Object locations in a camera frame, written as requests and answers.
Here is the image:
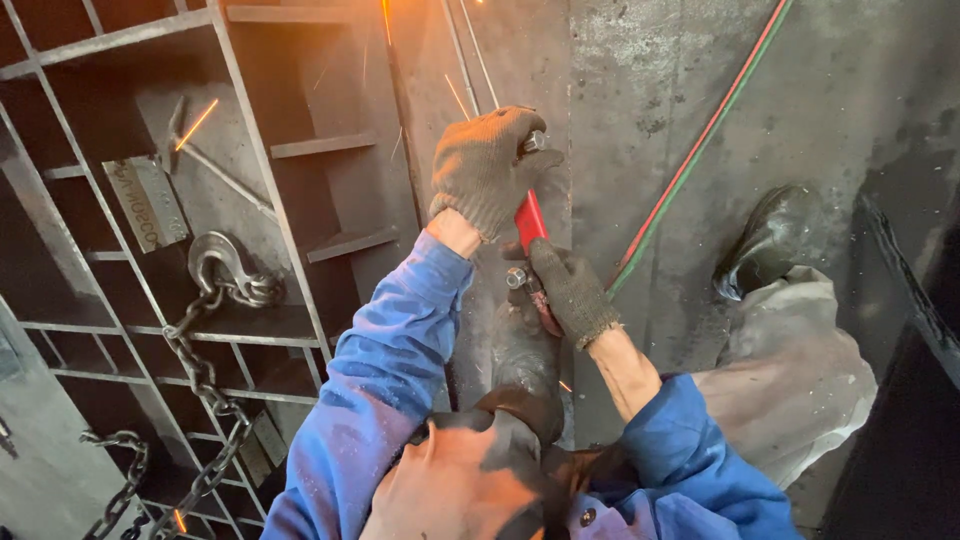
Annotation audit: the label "person's black right shoe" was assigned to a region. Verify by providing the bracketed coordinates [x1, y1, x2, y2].
[711, 184, 825, 303]

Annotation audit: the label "dark steel beam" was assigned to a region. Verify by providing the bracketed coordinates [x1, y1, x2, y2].
[816, 187, 960, 540]

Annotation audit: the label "person's beige work trousers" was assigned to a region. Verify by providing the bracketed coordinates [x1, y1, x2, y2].
[358, 265, 879, 540]

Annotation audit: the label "person's blue work jacket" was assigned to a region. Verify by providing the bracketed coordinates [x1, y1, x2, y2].
[259, 228, 805, 540]

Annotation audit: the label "steel chipping hammer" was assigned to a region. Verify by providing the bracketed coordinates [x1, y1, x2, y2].
[165, 95, 280, 223]

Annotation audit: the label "thin metal rod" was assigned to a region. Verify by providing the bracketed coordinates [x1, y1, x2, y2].
[459, 0, 502, 111]
[439, 0, 483, 118]

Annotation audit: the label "person's right hand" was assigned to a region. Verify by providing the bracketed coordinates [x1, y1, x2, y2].
[501, 238, 623, 351]

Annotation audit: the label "person's black left shoe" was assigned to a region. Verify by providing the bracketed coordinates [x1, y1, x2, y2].
[489, 301, 573, 421]

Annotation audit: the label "steel lifting hook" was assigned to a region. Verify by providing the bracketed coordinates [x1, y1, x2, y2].
[186, 230, 287, 309]

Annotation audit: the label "stamped metal plate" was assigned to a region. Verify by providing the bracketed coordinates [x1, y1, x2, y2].
[102, 155, 191, 255]

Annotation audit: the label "heavy steel chain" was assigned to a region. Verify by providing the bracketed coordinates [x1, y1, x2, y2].
[147, 283, 255, 540]
[78, 429, 151, 540]

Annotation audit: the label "person's black shoe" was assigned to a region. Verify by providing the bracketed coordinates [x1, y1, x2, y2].
[711, 184, 825, 303]
[489, 301, 573, 421]

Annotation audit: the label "person's left hand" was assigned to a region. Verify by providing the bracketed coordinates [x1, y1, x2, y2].
[429, 105, 565, 243]

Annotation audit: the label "steel grid frame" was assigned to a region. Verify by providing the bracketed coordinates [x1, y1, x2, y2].
[0, 0, 421, 540]

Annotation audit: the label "red gas hose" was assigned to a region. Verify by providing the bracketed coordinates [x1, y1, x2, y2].
[609, 0, 790, 280]

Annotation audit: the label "green gas hose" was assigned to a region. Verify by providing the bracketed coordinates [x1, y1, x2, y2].
[604, 0, 796, 303]

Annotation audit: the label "red cutting torch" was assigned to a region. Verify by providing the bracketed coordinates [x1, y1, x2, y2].
[505, 129, 565, 339]

